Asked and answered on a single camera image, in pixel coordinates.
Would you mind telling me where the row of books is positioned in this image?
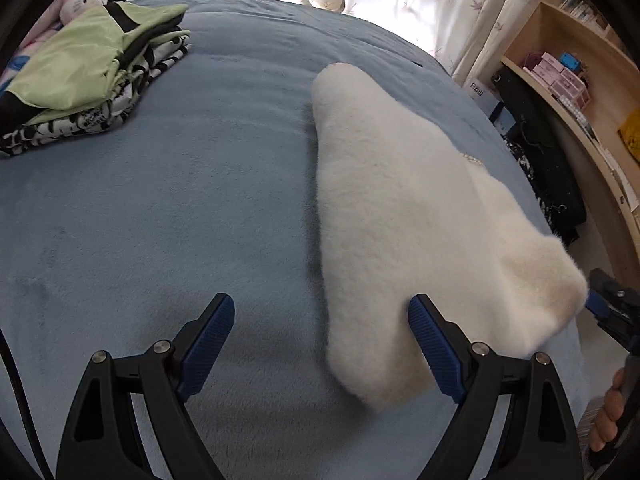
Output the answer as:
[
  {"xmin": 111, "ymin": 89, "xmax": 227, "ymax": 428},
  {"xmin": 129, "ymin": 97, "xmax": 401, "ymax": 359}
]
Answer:
[{"xmin": 559, "ymin": 0, "xmax": 609, "ymax": 30}]

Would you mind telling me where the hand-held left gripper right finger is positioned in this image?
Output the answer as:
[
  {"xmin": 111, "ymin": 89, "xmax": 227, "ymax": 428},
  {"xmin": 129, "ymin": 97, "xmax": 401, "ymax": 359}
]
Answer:
[{"xmin": 407, "ymin": 294, "xmax": 586, "ymax": 480}]

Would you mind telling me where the black clothing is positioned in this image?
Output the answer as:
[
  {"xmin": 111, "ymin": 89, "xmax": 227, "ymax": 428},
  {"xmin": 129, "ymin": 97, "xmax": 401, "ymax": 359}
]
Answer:
[{"xmin": 492, "ymin": 65, "xmax": 589, "ymax": 247}]

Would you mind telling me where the white fluffy cardigan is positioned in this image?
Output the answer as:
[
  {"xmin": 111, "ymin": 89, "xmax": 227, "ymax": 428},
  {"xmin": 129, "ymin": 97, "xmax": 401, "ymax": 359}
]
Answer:
[{"xmin": 310, "ymin": 62, "xmax": 590, "ymax": 413}]

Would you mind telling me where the white cat plush toy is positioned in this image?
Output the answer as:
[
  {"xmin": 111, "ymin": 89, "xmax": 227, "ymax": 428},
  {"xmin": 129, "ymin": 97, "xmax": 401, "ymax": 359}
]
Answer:
[{"xmin": 59, "ymin": 0, "xmax": 110, "ymax": 24}]

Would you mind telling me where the person's right hand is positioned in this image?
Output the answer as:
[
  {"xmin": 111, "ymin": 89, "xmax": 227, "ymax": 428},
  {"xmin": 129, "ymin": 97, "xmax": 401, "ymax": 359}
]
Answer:
[{"xmin": 587, "ymin": 366, "xmax": 629, "ymax": 454}]

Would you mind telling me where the yellow packet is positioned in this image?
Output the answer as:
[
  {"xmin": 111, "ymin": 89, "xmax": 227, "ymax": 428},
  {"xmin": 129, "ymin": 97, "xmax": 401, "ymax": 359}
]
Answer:
[{"xmin": 617, "ymin": 109, "xmax": 640, "ymax": 162}]

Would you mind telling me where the wooden shelf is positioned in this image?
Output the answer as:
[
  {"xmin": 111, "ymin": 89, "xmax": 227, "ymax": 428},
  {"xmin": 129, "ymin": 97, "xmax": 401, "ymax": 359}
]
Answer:
[{"xmin": 462, "ymin": 0, "xmax": 640, "ymax": 292}]

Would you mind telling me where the green garment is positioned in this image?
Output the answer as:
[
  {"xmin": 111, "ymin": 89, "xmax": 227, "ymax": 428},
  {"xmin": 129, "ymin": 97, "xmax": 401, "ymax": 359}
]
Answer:
[{"xmin": 0, "ymin": 1, "xmax": 192, "ymax": 122}]

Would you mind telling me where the blue bed blanket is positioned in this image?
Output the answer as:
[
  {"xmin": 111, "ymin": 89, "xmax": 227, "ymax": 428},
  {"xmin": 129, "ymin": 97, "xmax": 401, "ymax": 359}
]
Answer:
[{"xmin": 0, "ymin": 0, "xmax": 597, "ymax": 480}]

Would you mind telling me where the stack of folded clothes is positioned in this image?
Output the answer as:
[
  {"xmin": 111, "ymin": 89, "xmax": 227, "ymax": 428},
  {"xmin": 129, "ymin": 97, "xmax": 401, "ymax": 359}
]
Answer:
[{"xmin": 0, "ymin": 35, "xmax": 194, "ymax": 159}]

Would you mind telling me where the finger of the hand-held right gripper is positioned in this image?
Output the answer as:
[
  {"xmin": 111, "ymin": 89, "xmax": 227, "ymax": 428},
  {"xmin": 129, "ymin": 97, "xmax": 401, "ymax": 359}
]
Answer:
[
  {"xmin": 589, "ymin": 268, "xmax": 640, "ymax": 312},
  {"xmin": 584, "ymin": 291, "xmax": 640, "ymax": 357}
]

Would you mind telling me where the black white speckled garment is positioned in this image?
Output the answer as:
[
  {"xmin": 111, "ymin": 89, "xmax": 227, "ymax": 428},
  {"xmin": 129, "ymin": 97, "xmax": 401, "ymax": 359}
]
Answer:
[{"xmin": 505, "ymin": 137, "xmax": 557, "ymax": 232}]

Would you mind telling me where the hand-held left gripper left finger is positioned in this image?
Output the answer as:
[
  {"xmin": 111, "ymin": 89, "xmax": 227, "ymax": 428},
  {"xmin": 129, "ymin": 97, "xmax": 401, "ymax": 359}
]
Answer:
[{"xmin": 56, "ymin": 292, "xmax": 236, "ymax": 480}]

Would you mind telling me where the stack of pink boxes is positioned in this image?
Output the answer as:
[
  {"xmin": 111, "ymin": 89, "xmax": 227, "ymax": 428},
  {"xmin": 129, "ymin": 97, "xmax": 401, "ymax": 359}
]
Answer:
[{"xmin": 522, "ymin": 51, "xmax": 590, "ymax": 107}]

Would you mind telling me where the black cable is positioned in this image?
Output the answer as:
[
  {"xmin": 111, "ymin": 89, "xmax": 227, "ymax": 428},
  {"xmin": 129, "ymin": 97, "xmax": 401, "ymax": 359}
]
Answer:
[{"xmin": 0, "ymin": 324, "xmax": 57, "ymax": 480}]

